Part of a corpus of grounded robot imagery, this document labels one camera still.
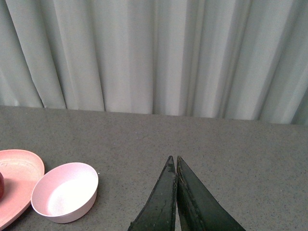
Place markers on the white curtain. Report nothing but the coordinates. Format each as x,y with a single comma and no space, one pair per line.
237,59

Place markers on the red apple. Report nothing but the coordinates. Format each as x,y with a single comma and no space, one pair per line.
2,185

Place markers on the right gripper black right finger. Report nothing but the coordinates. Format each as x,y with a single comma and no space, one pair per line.
198,209

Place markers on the pink plate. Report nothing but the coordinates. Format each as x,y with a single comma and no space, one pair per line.
21,169

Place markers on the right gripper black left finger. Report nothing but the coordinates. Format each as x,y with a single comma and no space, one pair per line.
159,212

